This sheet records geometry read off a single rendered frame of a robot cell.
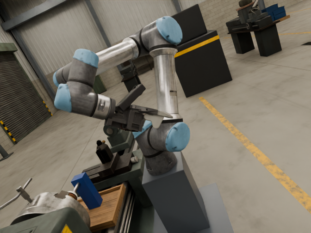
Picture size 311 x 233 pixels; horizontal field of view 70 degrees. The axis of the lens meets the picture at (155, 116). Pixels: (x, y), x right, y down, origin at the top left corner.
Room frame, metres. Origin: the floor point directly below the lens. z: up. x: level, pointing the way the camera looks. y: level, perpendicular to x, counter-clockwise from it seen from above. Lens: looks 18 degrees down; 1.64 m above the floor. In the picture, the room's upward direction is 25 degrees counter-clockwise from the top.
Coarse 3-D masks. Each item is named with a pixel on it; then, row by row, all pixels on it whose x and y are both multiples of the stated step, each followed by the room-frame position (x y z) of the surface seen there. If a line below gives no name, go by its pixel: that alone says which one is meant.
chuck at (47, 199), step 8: (48, 192) 0.92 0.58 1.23; (40, 200) 0.87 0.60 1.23; (48, 200) 0.87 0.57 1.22; (56, 200) 0.87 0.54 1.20; (64, 200) 0.88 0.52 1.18; (72, 200) 0.89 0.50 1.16; (24, 208) 0.86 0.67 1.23; (56, 208) 0.82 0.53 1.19; (80, 208) 0.88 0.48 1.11; (88, 216) 0.89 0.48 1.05; (88, 224) 0.88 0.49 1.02
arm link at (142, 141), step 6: (144, 126) 0.89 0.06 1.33; (150, 126) 0.90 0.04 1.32; (132, 132) 0.94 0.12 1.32; (138, 132) 0.89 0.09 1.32; (144, 132) 0.89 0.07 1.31; (138, 138) 0.90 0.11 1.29; (144, 138) 0.88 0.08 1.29; (138, 144) 0.92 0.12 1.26; (144, 144) 0.89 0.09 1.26; (150, 144) 0.85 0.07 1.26; (144, 150) 0.90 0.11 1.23; (150, 150) 0.89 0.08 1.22; (156, 150) 0.89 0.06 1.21
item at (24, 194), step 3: (18, 189) 0.88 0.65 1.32; (21, 189) 0.89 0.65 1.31; (18, 192) 0.88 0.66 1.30; (24, 192) 0.89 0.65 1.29; (21, 195) 0.88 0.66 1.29; (24, 195) 0.88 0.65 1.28; (27, 195) 0.89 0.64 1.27; (24, 198) 0.88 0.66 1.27; (27, 198) 0.88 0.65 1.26; (30, 198) 0.89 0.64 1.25; (30, 201) 0.89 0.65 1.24
